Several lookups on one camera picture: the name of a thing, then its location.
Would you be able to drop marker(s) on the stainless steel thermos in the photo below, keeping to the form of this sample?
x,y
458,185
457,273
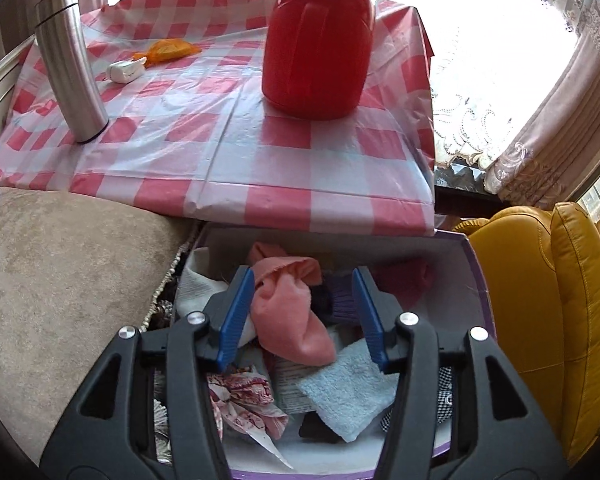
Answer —
x,y
70,60

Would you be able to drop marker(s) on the white lace curtain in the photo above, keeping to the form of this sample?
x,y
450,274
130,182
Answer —
x,y
460,130

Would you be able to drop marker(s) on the dark window sill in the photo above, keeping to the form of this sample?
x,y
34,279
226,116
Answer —
x,y
460,190

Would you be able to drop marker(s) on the pink floral cloth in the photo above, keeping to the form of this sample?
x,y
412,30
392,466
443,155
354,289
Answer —
x,y
245,395

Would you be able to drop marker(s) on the white cardboard box purple rim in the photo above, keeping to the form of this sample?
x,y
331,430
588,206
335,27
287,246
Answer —
x,y
460,270

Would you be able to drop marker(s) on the yellow leather chair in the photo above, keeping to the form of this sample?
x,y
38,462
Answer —
x,y
530,310

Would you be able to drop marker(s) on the houndstooth cloth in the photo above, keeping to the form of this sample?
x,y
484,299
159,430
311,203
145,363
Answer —
x,y
442,395

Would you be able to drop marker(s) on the red plastic jug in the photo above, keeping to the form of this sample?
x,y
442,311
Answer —
x,y
315,50

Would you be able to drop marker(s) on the cream carved cabinet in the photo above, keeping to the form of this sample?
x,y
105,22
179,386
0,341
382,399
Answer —
x,y
0,95

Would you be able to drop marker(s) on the orange cloth item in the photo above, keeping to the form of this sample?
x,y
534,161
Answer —
x,y
170,50

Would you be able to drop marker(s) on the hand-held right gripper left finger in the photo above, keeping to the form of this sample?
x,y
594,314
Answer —
x,y
235,320

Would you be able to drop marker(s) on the pink checkered tablecloth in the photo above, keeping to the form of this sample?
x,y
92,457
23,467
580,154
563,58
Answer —
x,y
230,160

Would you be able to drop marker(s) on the white printed paper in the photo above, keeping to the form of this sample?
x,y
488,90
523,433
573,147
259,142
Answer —
x,y
290,380

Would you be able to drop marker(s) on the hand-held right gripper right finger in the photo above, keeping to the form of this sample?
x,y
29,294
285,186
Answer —
x,y
370,320

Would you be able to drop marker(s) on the light blue towel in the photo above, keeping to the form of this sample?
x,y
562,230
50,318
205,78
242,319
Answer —
x,y
345,390

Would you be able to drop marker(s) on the white tube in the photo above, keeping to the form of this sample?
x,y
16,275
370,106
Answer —
x,y
122,71

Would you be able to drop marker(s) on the dark cloth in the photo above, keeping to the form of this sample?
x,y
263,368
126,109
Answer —
x,y
320,427

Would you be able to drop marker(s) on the magenta knit sock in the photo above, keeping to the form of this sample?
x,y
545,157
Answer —
x,y
405,280

